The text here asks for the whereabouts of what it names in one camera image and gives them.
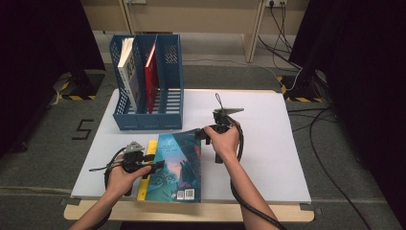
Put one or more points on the person's right hand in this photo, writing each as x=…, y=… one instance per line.
x=226, y=143

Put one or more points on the black metal stand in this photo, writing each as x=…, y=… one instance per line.
x=83, y=84
x=301, y=87

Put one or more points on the teal illustrated book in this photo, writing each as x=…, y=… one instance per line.
x=182, y=169

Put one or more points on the wall socket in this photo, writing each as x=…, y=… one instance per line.
x=276, y=3

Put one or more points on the grey table bracket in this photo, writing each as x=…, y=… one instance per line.
x=68, y=202
x=311, y=209

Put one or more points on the white book with green print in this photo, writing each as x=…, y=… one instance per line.
x=126, y=67

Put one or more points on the beige desk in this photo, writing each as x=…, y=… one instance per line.
x=191, y=16

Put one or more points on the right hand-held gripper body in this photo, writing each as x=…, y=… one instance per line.
x=221, y=123

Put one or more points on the black curtain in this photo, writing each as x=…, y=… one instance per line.
x=38, y=48
x=367, y=64

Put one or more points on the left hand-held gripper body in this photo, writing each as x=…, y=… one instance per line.
x=134, y=158

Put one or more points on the red book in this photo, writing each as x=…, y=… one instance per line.
x=150, y=80

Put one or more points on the blue file rack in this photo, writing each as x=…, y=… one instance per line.
x=166, y=119

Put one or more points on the yellow book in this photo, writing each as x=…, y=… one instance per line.
x=145, y=188

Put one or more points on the person's left hand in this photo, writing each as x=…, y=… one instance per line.
x=121, y=183

